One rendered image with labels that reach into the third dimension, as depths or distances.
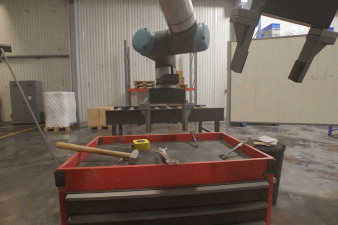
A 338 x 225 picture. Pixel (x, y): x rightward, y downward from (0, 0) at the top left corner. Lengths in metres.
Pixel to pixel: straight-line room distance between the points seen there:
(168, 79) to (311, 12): 0.37
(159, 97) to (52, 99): 6.63
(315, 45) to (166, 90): 0.42
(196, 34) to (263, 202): 0.59
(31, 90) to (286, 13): 9.30
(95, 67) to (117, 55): 1.10
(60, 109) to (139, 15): 5.32
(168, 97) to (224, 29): 9.21
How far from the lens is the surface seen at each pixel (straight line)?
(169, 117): 3.63
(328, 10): 0.41
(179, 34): 0.50
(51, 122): 7.24
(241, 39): 0.35
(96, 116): 6.75
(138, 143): 0.88
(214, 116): 3.90
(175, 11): 0.47
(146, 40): 0.55
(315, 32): 0.44
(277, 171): 2.18
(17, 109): 9.79
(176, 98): 0.64
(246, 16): 0.34
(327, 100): 3.13
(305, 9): 0.39
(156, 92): 0.62
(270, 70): 2.93
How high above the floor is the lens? 1.17
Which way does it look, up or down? 5 degrees down
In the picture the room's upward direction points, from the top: 1 degrees counter-clockwise
